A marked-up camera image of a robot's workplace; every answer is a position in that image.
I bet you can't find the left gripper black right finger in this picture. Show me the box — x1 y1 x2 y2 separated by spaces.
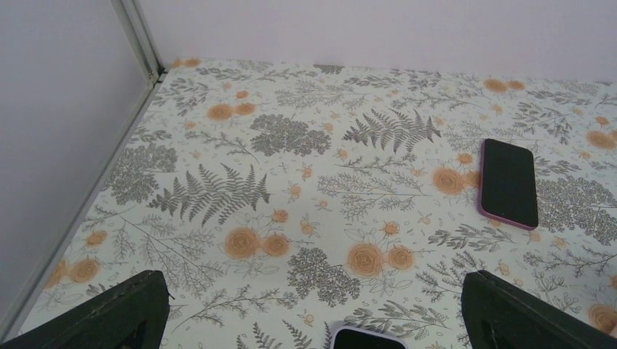
461 270 616 348

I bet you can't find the floral patterned table mat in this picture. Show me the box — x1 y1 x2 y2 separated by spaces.
21 58 616 348

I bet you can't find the left aluminium corner post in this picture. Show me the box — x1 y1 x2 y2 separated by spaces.
111 0 167 85

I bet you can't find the black phone pink edge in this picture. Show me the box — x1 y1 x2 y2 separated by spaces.
478 139 539 230

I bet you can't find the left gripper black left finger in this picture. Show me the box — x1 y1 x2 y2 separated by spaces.
1 270 170 348

